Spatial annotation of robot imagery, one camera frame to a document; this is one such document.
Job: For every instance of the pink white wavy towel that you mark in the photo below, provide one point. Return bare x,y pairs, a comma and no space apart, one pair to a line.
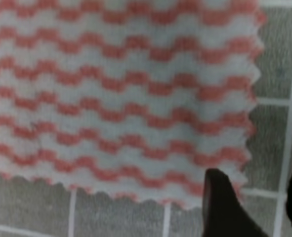
134,98

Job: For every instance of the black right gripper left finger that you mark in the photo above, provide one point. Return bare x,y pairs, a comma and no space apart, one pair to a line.
223,215

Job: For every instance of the grey checked tablecloth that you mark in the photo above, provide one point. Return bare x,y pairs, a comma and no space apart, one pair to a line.
38,208

